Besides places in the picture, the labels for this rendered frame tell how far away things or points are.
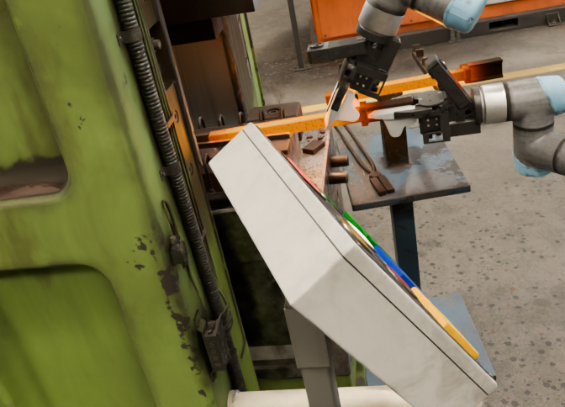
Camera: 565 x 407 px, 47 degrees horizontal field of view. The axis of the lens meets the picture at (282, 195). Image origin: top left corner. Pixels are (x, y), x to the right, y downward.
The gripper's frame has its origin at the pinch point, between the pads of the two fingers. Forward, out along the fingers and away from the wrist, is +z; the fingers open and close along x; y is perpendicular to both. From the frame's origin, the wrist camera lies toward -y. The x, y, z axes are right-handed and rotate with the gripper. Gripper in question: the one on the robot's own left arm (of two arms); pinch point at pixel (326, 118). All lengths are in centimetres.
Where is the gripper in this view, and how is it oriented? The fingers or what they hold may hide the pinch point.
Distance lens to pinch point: 131.6
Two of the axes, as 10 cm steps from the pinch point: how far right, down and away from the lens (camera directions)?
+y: 9.4, 3.3, 0.7
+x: 1.1, -5.1, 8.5
